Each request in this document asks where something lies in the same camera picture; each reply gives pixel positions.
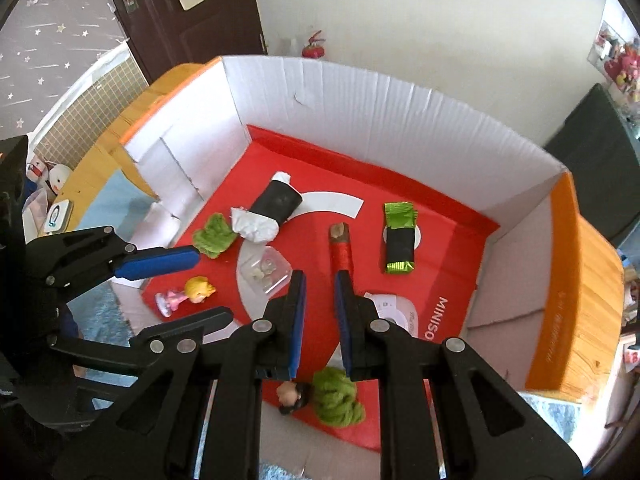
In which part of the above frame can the small green chenille bundle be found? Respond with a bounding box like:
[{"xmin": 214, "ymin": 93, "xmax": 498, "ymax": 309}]
[{"xmin": 192, "ymin": 212, "xmax": 238, "ymax": 260}]

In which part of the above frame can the blonde pink figurine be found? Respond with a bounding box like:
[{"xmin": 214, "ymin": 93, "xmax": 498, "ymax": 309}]
[{"xmin": 155, "ymin": 276, "xmax": 217, "ymax": 318}]

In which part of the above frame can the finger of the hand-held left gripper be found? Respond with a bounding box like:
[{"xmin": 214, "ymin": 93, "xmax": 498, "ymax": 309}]
[
  {"xmin": 47, "ymin": 306, "xmax": 236, "ymax": 376},
  {"xmin": 25, "ymin": 226, "xmax": 202, "ymax": 301}
]

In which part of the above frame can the pink rabbit plush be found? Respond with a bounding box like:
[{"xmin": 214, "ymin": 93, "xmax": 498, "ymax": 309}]
[{"xmin": 602, "ymin": 37, "xmax": 640, "ymax": 91}]

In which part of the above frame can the clear plastic case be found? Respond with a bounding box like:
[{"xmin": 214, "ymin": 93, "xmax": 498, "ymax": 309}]
[{"xmin": 236, "ymin": 245, "xmax": 293, "ymax": 297}]

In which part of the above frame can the orange cardboard box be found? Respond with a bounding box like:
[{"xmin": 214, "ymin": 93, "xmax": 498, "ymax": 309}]
[{"xmin": 120, "ymin": 55, "xmax": 626, "ymax": 468}]

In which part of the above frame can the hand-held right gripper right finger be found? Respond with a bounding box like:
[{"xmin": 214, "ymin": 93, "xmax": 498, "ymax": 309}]
[{"xmin": 334, "ymin": 270, "xmax": 583, "ymax": 480}]

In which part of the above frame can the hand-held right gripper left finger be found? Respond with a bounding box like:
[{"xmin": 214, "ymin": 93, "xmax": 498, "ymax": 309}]
[{"xmin": 50, "ymin": 270, "xmax": 307, "ymax": 480}]

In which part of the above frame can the white snowman plush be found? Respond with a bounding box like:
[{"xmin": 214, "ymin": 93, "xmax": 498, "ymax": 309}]
[{"xmin": 47, "ymin": 162, "xmax": 73, "ymax": 193}]

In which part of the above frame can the red-wrapped wooden stick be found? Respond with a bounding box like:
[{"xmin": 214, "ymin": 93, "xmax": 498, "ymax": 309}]
[{"xmin": 328, "ymin": 222, "xmax": 357, "ymax": 286}]

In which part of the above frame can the wall mirror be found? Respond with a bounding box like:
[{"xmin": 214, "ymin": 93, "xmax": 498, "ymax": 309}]
[{"xmin": 587, "ymin": 20, "xmax": 640, "ymax": 96}]

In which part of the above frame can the blue fluffy towel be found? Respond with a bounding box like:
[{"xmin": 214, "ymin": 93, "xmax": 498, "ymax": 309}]
[{"xmin": 65, "ymin": 167, "xmax": 583, "ymax": 480}]

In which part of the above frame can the side table with dark cloth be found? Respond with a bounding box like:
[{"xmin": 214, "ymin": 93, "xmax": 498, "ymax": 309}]
[{"xmin": 542, "ymin": 82, "xmax": 640, "ymax": 251}]

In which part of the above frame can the white square gadget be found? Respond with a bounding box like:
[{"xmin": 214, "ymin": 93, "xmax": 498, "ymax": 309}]
[{"xmin": 42, "ymin": 201, "xmax": 75, "ymax": 235}]

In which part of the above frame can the green and black snack packet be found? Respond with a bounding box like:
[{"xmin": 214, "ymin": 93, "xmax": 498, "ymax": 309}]
[{"xmin": 382, "ymin": 201, "xmax": 418, "ymax": 276}]

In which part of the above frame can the red printed paper liner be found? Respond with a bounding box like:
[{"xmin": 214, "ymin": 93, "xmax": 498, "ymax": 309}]
[{"xmin": 140, "ymin": 125, "xmax": 501, "ymax": 453}]

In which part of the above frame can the black-haired figurine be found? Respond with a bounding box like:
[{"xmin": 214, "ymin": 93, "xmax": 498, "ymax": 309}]
[{"xmin": 276, "ymin": 380, "xmax": 316, "ymax": 416}]

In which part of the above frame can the red round ornament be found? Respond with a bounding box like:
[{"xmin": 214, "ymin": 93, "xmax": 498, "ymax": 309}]
[{"xmin": 301, "ymin": 31, "xmax": 327, "ymax": 60}]

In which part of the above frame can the large green chenille bundle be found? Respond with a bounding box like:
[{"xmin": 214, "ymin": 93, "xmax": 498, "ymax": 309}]
[{"xmin": 310, "ymin": 366, "xmax": 366, "ymax": 428}]

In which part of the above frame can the dark brown door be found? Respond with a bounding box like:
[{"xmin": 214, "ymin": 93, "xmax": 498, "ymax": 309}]
[{"xmin": 97, "ymin": 0, "xmax": 268, "ymax": 86}]

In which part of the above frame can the black tube with white cap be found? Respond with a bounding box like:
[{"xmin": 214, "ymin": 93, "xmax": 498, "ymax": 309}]
[{"xmin": 249, "ymin": 171, "xmax": 304, "ymax": 223}]

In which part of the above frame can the pink rounded electric device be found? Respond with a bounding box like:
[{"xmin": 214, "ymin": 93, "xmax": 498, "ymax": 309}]
[{"xmin": 362, "ymin": 290, "xmax": 418, "ymax": 338}]

